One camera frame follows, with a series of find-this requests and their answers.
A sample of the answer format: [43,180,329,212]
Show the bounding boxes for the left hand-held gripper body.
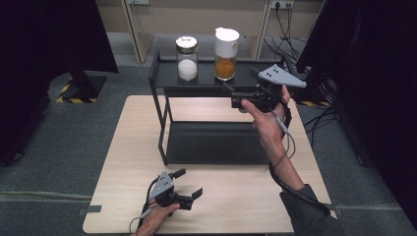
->
[149,170,195,211]

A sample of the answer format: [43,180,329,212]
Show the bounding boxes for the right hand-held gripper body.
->
[230,64,308,114]

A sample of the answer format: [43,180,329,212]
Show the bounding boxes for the black stand base striped tape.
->
[289,70,332,108]
[55,70,107,104]

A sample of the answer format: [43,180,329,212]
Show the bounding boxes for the light wooden furniture frame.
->
[119,0,273,64]

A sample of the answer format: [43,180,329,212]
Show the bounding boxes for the hand-held gripper cable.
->
[128,176,161,235]
[268,97,332,217]

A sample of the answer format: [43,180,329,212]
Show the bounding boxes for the white wall power socket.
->
[269,0,295,10]

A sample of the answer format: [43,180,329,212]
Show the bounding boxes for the black curtain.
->
[0,0,119,167]
[294,0,417,230]

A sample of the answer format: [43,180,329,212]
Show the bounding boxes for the black metal two-tier rack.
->
[148,50,295,167]

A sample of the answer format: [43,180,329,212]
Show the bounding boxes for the black floor cables by curtain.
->
[303,78,342,148]

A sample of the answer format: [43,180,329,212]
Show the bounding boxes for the right hand-held gripper cable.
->
[268,97,332,217]

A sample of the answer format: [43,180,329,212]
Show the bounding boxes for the left hand-held gripper cable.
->
[128,176,161,235]

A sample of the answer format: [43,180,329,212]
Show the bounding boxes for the person's right hand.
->
[240,84,293,152]

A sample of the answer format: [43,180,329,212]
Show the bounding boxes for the glass jar with silver lid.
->
[175,35,200,82]

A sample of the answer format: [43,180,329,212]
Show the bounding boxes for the person's left hand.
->
[135,202,182,236]

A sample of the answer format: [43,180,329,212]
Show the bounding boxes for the orange powder jar white lid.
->
[213,27,241,82]

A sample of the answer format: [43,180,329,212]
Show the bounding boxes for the black cables from wall socket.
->
[264,3,316,62]

